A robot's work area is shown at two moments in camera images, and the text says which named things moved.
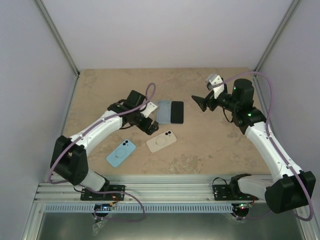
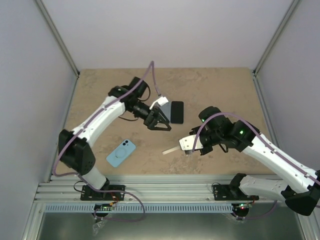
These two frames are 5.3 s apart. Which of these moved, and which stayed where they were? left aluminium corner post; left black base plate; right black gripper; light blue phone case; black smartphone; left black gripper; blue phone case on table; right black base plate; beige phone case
Moved: right black gripper; left black gripper; beige phone case
Stayed: left black base plate; left aluminium corner post; right black base plate; black smartphone; light blue phone case; blue phone case on table
